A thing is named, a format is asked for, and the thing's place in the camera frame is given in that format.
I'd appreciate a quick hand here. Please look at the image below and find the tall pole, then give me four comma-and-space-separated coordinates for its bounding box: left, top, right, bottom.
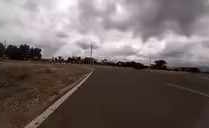
89, 42, 93, 65

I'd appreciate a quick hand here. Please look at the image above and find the distant line of bushes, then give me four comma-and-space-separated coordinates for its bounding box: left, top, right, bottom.
51, 55, 202, 74

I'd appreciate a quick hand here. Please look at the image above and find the grey asphalt road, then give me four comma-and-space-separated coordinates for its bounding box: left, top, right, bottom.
37, 64, 209, 128

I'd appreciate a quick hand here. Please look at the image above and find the broad dark tree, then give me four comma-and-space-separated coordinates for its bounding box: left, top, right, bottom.
150, 59, 169, 71

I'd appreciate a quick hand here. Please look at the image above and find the white painted edge line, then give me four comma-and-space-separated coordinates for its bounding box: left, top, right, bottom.
23, 67, 95, 128

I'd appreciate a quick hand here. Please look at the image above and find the dry grass verge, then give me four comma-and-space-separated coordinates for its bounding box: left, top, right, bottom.
0, 59, 93, 128

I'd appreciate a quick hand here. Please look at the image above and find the row of dark trees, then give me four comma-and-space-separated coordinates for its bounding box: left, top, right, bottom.
0, 41, 43, 61

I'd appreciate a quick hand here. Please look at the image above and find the white dashed centre line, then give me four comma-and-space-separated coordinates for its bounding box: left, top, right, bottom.
164, 82, 209, 101

